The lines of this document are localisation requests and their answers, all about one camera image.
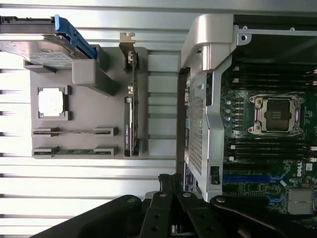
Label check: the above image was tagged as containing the black RAM slot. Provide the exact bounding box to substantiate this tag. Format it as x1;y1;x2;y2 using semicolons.
229;138;317;144
229;144;317;150
232;64;317;71
232;83;317;89
228;156;317;163
229;150;317;157
232;70;317;77
232;76;317;83

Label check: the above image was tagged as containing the green RAM stick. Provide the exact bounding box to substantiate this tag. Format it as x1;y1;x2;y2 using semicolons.
51;148;114;153

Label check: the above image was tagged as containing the dark RAM stick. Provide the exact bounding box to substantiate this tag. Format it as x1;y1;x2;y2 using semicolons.
33;129;112;135

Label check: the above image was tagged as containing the blue white case label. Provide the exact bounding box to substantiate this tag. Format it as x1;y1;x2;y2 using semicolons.
184;163;196;192

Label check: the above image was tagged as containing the long blue expansion slot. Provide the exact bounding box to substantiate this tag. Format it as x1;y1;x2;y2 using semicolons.
222;175;286;182

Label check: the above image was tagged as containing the green Dell motherboard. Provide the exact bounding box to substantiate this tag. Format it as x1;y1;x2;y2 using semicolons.
219;56;317;220

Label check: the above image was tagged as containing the silver PC case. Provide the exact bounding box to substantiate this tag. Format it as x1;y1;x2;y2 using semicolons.
176;13;317;204

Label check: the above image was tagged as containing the silver finned heat sink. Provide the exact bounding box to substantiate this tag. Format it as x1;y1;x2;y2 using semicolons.
286;189;316;216

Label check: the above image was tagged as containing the black graphics card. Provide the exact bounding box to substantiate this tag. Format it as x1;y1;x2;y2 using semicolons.
119;32;140;158

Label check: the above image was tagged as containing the gray parts rack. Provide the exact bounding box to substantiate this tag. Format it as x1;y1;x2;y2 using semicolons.
23;46;179;159

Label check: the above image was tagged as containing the silver CPU chip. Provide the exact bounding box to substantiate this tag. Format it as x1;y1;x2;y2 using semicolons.
38;87;67;117

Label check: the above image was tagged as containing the hard disk with blue carrier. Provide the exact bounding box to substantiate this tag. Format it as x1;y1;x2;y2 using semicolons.
0;14;97;68

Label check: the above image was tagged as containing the CPU socket with metal frame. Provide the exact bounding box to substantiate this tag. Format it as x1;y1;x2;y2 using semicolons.
248;93;306;136

